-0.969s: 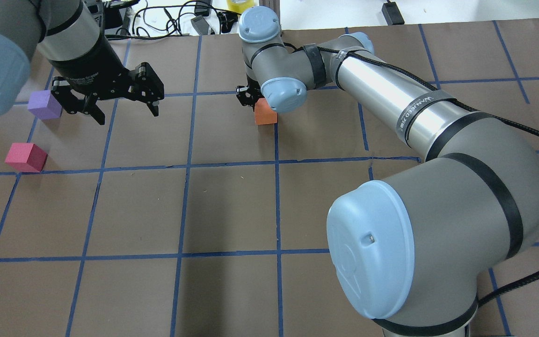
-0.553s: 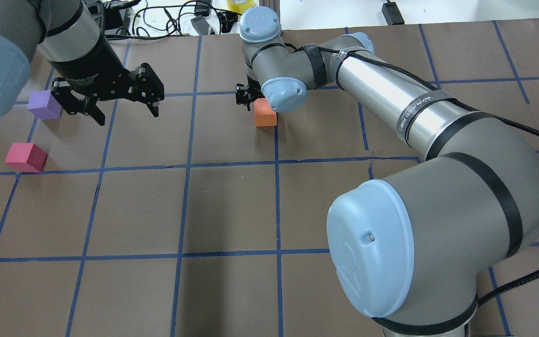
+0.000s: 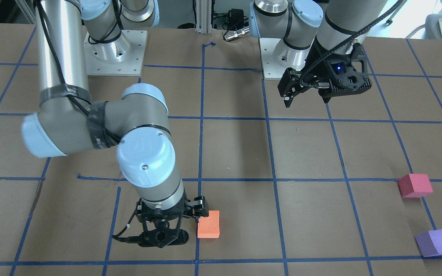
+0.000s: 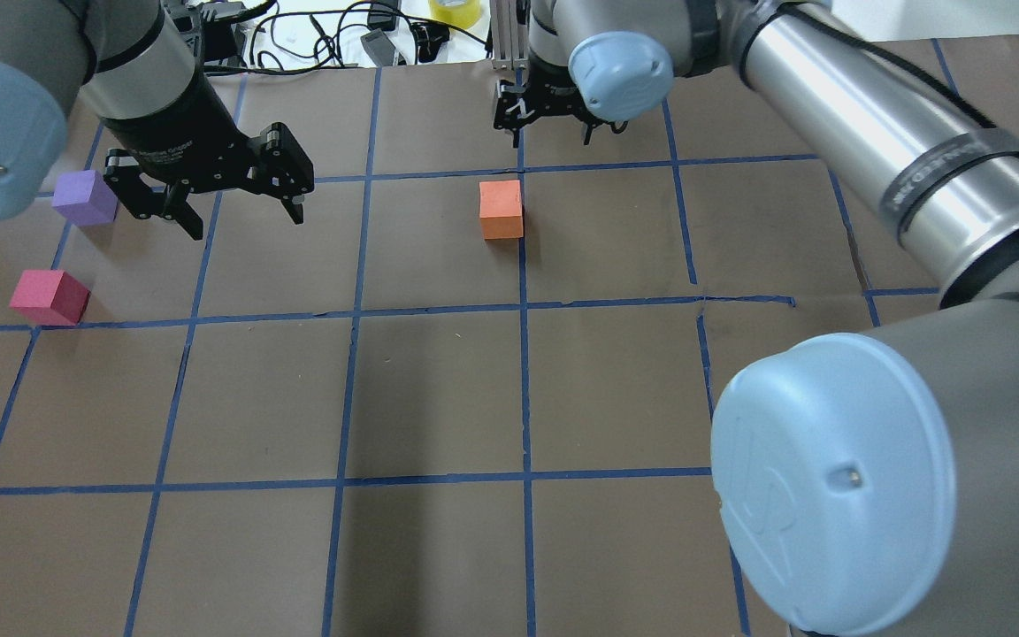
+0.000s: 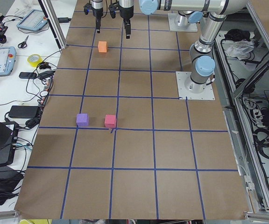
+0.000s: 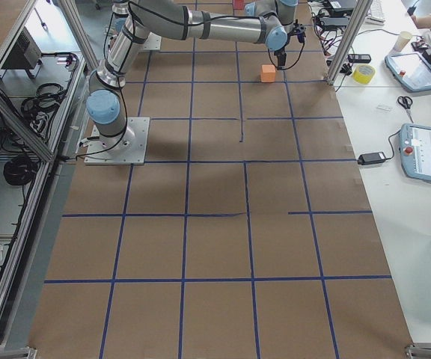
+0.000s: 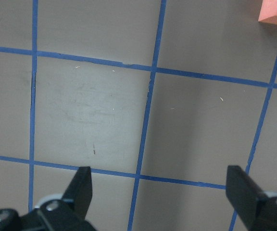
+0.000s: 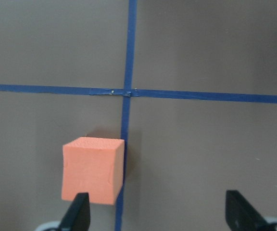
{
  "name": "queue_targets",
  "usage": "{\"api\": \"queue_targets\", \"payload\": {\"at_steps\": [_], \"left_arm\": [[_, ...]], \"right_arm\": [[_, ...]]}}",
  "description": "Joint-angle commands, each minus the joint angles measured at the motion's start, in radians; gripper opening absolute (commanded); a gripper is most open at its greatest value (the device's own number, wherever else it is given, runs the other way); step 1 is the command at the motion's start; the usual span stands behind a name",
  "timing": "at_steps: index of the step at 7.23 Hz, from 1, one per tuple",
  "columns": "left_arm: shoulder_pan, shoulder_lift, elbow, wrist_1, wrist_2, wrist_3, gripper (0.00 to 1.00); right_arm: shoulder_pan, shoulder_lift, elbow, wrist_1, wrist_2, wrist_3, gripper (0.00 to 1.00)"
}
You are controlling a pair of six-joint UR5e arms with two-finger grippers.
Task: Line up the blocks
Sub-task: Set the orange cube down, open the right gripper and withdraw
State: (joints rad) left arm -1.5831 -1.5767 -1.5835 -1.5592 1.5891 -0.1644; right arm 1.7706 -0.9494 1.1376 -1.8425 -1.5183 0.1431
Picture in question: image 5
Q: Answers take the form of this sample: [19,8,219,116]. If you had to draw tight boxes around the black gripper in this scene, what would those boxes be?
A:
[119,5,133,39]
[92,1,102,33]

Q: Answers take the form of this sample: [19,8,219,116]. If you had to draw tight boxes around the orange foam cube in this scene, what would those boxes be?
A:
[98,41,108,53]

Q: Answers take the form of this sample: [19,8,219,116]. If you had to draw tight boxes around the far blue teach pendant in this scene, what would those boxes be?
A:
[16,9,48,33]

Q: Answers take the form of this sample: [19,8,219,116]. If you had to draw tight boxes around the yellow tape roll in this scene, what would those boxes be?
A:
[27,54,43,68]

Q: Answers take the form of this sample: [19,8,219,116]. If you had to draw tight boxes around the black small remote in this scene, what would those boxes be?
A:
[19,72,37,79]

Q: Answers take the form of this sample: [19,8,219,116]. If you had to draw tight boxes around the pink foam cube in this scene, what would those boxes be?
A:
[104,114,117,128]

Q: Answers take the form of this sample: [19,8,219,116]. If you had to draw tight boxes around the purple foam cube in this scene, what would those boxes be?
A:
[76,113,89,127]

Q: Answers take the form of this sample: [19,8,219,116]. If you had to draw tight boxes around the white crumpled cloth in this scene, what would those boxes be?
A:
[226,41,255,60]

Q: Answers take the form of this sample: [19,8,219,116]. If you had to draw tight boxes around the black power adapter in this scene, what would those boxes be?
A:
[8,105,39,119]

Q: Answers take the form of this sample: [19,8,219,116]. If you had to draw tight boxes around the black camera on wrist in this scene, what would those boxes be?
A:
[108,1,119,19]
[84,2,92,15]

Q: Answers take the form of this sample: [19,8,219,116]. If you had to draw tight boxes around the aluminium frame post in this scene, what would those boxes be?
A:
[38,0,67,50]

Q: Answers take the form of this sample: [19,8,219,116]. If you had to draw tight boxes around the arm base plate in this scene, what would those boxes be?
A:
[168,13,198,32]
[176,71,215,100]

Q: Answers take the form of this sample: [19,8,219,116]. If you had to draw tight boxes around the black handled scissors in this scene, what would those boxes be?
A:
[17,35,29,49]

